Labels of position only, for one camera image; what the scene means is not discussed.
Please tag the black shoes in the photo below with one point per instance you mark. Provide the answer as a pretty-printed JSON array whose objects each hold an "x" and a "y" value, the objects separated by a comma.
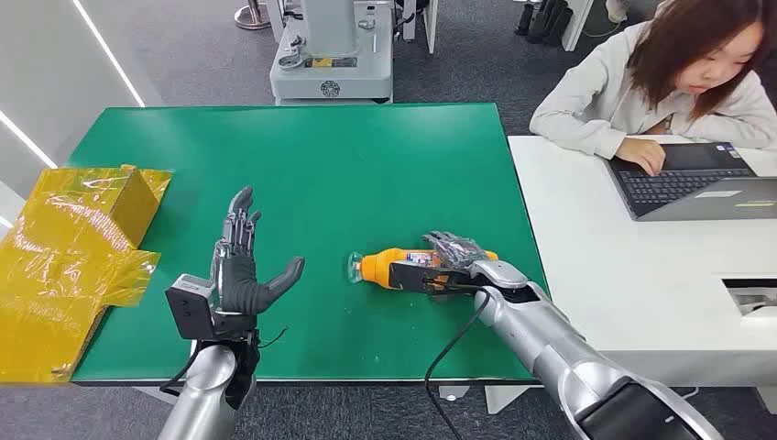
[{"x": 543, "y": 21}]

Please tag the person's hand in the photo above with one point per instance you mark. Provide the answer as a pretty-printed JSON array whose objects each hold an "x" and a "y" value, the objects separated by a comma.
[{"x": 643, "y": 155}]

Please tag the chrome stanchion base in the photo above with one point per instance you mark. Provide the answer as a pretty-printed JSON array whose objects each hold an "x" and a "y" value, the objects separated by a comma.
[{"x": 252, "y": 17}]

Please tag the white furniture panel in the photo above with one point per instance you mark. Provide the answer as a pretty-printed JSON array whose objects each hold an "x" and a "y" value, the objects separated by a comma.
[{"x": 431, "y": 24}]

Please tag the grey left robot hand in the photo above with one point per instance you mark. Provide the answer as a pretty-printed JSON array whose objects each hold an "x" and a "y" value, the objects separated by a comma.
[{"x": 238, "y": 280}]

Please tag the grey robot base machine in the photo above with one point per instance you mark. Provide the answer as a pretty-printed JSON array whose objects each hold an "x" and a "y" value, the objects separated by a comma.
[{"x": 340, "y": 67}]

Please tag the white desk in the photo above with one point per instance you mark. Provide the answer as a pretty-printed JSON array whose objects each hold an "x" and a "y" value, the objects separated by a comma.
[{"x": 625, "y": 273}]

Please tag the person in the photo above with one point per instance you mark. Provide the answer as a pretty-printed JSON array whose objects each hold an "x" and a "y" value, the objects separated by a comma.
[{"x": 607, "y": 91}]

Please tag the yellow taped cardboard box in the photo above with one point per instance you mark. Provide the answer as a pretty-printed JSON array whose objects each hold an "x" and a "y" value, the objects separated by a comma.
[{"x": 67, "y": 261}]

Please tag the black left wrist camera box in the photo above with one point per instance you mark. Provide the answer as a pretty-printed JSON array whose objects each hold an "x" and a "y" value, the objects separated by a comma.
[{"x": 191, "y": 310}]

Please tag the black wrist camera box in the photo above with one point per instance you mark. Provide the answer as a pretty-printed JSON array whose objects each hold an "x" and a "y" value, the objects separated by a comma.
[
  {"x": 191, "y": 310},
  {"x": 419, "y": 277}
]

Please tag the orange drink bottle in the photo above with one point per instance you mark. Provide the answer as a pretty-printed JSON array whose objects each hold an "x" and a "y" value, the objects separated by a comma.
[{"x": 381, "y": 266}]

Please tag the green table mat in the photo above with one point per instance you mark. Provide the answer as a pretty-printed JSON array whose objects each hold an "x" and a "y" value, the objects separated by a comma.
[{"x": 340, "y": 176}]

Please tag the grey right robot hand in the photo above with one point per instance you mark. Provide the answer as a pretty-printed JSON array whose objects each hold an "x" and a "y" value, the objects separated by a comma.
[{"x": 496, "y": 273}]

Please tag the dark grey laptop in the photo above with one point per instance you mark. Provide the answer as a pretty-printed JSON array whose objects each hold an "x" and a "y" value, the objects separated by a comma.
[{"x": 674, "y": 182}]

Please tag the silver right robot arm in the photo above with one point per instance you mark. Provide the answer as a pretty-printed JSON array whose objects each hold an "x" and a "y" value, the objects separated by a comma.
[{"x": 564, "y": 358}]

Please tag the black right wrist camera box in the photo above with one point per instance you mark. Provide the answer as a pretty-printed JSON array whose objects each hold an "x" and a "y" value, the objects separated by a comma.
[{"x": 419, "y": 277}]

